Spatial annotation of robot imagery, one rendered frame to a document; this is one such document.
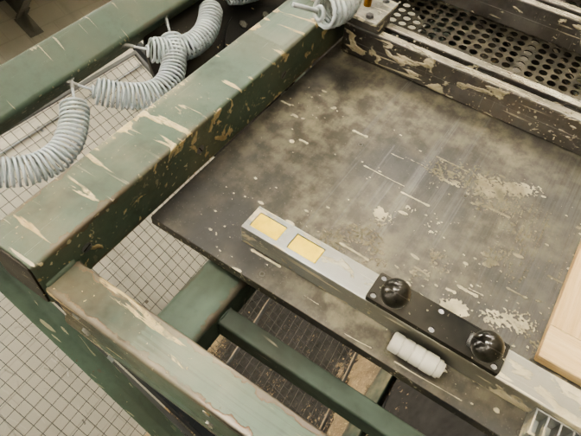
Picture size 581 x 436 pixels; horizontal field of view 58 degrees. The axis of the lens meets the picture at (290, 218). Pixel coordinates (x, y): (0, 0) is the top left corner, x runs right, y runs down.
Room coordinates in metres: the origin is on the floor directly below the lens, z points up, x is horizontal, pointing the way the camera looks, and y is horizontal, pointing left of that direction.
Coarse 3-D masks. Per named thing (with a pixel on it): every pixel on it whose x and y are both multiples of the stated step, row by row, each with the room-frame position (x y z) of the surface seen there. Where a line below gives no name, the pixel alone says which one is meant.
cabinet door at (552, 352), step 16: (576, 256) 0.74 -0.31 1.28; (576, 272) 0.72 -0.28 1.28; (576, 288) 0.70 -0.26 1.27; (560, 304) 0.68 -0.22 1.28; (576, 304) 0.68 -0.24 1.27; (560, 320) 0.66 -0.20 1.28; (576, 320) 0.66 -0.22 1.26; (544, 336) 0.66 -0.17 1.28; (560, 336) 0.65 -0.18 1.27; (576, 336) 0.65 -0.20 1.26; (544, 352) 0.63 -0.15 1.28; (560, 352) 0.63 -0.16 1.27; (576, 352) 0.63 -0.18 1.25; (560, 368) 0.62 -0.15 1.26; (576, 368) 0.61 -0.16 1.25
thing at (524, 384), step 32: (288, 224) 0.80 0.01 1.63; (288, 256) 0.76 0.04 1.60; (352, 288) 0.71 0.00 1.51; (384, 320) 0.69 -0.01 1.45; (448, 352) 0.63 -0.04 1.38; (512, 352) 0.62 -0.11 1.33; (480, 384) 0.62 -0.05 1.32; (512, 384) 0.59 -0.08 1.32; (544, 384) 0.58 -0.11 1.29; (576, 416) 0.55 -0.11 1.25
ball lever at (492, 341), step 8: (472, 336) 0.62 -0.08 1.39; (480, 336) 0.53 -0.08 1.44; (488, 336) 0.52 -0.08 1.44; (496, 336) 0.52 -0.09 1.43; (472, 344) 0.53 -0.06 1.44; (480, 344) 0.52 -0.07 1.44; (488, 344) 0.52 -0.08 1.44; (496, 344) 0.52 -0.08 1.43; (504, 344) 0.52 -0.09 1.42; (472, 352) 0.53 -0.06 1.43; (480, 352) 0.52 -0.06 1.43; (488, 352) 0.51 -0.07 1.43; (496, 352) 0.51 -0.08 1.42; (480, 360) 0.53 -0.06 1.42; (488, 360) 0.52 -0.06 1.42; (496, 360) 0.52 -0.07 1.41
